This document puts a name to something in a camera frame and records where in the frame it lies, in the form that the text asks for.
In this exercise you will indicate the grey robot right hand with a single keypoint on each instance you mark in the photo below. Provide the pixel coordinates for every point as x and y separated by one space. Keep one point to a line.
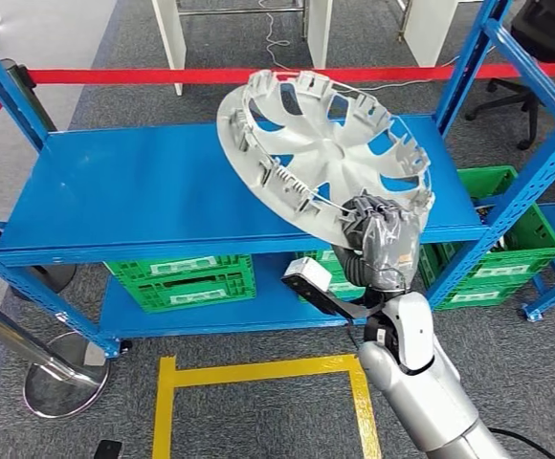
390 250

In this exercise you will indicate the silver plastic wheel hubcap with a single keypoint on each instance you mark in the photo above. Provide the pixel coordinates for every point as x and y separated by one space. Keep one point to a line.
325 152

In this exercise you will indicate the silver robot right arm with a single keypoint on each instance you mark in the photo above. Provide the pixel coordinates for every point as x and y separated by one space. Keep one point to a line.
416 393

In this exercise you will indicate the blue metal shelf rack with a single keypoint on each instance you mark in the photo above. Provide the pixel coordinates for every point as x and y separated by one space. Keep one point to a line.
552 294
138 190

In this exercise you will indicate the white table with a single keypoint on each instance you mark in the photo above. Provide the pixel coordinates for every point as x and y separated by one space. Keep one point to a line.
428 32
168 38

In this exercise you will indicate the black office chair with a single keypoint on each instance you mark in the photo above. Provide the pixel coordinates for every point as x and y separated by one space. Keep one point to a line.
550 28

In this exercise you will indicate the long red barrier belt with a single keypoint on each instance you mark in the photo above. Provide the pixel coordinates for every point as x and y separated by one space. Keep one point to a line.
138 76

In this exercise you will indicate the black flat object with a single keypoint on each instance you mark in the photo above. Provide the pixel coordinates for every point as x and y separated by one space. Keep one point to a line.
107 450

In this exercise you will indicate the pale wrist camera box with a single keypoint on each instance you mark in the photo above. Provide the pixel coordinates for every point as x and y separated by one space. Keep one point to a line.
306 275

